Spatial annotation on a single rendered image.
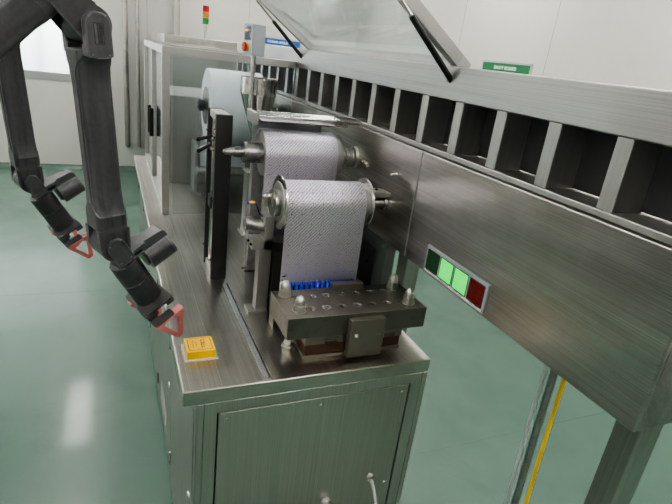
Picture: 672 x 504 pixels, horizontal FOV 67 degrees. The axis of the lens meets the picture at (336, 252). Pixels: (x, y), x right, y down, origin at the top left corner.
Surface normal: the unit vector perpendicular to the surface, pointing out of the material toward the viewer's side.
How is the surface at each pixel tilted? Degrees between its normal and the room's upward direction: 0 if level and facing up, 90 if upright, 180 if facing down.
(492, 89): 90
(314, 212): 90
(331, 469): 90
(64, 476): 0
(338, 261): 90
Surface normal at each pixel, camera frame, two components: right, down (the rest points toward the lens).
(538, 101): -0.92, 0.04
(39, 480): 0.12, -0.93
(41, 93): 0.38, 0.37
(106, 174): 0.65, 0.35
